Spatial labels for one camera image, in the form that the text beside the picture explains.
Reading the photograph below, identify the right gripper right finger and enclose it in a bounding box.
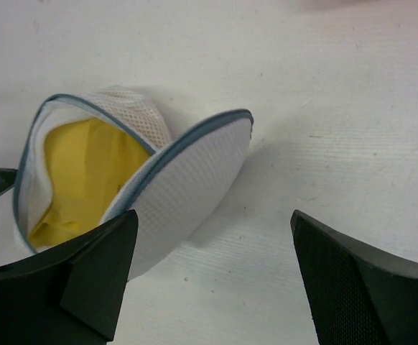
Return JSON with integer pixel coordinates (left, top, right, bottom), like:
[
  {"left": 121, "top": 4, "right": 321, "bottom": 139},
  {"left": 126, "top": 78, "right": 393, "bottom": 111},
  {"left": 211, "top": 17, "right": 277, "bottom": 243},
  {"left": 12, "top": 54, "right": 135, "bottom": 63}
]
[{"left": 290, "top": 210, "right": 418, "bottom": 345}]

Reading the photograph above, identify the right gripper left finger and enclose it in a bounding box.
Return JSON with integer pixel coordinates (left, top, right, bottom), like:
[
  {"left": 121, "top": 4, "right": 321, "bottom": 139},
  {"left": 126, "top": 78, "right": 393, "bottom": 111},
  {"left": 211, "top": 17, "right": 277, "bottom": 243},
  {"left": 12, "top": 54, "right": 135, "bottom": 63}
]
[{"left": 0, "top": 211, "right": 138, "bottom": 344}]

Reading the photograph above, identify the yellow bra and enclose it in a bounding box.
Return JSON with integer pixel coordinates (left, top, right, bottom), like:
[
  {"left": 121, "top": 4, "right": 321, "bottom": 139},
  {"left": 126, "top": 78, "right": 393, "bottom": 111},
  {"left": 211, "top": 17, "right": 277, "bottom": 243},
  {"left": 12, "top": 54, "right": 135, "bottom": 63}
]
[{"left": 28, "top": 119, "right": 151, "bottom": 248}]

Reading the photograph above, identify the white mesh laundry bag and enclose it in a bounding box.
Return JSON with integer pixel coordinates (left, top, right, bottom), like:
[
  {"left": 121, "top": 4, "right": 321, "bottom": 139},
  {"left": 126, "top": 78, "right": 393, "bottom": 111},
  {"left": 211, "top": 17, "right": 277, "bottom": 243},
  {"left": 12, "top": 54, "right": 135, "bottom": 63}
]
[{"left": 12, "top": 86, "right": 254, "bottom": 279}]

